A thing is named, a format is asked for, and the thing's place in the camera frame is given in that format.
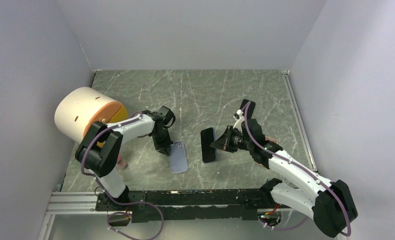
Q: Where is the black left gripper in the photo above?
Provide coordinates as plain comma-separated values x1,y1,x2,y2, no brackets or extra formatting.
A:
151,127,174,156

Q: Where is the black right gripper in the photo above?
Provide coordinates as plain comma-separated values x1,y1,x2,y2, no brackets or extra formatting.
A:
211,125,253,153

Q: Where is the blue smartphone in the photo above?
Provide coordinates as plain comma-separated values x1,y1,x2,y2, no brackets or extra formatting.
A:
200,127,217,164

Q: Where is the lavender phone case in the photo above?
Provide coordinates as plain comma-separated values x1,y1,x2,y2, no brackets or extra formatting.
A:
168,141,188,174

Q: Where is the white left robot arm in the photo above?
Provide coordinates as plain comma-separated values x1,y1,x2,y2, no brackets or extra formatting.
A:
75,106,176,210

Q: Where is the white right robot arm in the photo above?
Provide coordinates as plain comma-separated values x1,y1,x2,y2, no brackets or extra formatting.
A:
210,99,358,238

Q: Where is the pink phone case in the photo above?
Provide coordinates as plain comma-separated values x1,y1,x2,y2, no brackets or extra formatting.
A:
265,136,279,144

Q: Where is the pink capped small bottle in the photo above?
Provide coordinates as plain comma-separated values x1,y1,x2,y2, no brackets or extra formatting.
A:
116,155,127,170

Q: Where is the beige and orange cylinder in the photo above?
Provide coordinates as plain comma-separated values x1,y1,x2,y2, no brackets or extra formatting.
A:
54,87,128,143

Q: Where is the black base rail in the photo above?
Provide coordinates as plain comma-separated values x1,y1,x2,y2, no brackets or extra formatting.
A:
95,188,283,223

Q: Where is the aluminium frame rail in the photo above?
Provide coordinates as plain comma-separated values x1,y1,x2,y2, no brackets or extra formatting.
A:
45,192,98,215

